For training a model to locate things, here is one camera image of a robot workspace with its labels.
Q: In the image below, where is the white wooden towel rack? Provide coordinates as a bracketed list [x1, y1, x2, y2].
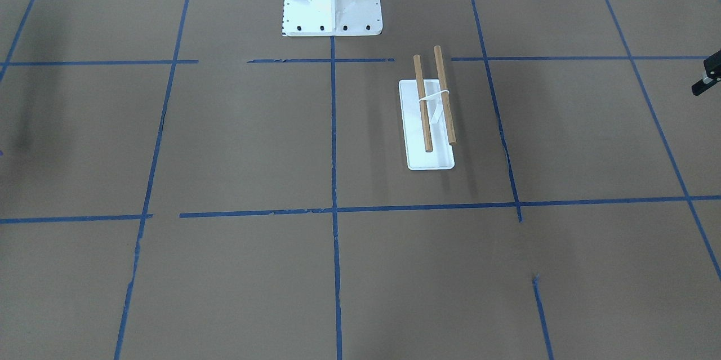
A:
[398, 45, 457, 171]

